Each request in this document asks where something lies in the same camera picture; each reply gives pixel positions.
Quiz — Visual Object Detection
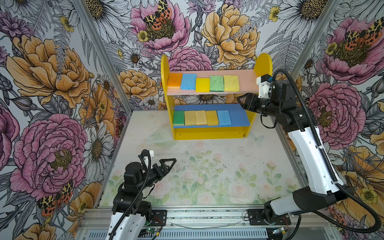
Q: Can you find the blue sponge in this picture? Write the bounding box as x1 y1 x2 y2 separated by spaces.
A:
180 74 197 90
217 110 232 126

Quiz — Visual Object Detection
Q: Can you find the aluminium front rail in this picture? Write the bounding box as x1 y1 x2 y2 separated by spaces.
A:
76 205 337 240

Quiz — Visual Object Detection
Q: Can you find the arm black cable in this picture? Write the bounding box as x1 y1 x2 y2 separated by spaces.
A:
107 149 155 240
271 68 382 234

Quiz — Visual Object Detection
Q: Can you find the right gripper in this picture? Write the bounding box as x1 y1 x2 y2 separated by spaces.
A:
237 92 283 118

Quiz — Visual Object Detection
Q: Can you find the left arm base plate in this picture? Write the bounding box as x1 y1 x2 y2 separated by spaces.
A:
145 210 168 227

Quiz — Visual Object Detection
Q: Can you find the yellow shelf unit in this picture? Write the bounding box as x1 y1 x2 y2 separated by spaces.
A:
161 53 273 140

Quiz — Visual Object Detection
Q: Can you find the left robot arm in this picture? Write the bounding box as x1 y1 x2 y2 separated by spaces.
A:
106 158 177 240

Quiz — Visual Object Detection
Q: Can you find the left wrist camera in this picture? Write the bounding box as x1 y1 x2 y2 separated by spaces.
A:
124 162 144 194

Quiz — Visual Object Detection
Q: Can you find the orange sponge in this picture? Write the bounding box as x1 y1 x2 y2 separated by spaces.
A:
167 73 183 89

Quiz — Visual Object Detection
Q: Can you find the pale yellow sponge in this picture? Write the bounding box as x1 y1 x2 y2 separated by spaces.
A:
184 111 196 126

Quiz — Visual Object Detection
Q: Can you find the lime yellow sponge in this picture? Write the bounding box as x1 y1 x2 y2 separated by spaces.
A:
224 75 240 92

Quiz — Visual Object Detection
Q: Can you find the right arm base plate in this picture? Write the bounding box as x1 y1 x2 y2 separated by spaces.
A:
245 209 291 226

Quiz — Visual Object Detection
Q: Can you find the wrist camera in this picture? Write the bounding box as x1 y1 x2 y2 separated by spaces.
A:
257 75 297 103
124 162 144 194

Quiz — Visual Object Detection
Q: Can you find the dark green scrub sponge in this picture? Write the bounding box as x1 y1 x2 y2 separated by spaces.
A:
173 111 185 126

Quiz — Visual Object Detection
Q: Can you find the light yellow sponge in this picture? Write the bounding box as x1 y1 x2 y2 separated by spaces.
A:
195 110 208 126

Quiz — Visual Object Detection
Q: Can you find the bright yellow square sponge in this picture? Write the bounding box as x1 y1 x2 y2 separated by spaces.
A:
196 78 210 93

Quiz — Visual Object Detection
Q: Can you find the light green sponge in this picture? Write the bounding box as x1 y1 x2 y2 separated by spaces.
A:
210 76 225 92

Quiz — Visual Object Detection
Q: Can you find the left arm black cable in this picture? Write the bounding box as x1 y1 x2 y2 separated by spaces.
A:
107 149 155 240

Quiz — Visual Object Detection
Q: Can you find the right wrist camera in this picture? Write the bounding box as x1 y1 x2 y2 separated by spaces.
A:
257 75 297 103

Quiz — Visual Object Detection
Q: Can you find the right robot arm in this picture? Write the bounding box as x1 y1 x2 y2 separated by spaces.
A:
238 93 353 224

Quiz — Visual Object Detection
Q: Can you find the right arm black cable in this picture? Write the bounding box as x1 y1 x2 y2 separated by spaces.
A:
271 68 382 234

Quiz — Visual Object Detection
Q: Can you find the golden yellow sponge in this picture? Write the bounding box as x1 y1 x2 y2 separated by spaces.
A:
206 110 219 126

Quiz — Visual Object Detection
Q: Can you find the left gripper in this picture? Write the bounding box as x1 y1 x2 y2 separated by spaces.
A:
137 159 177 190

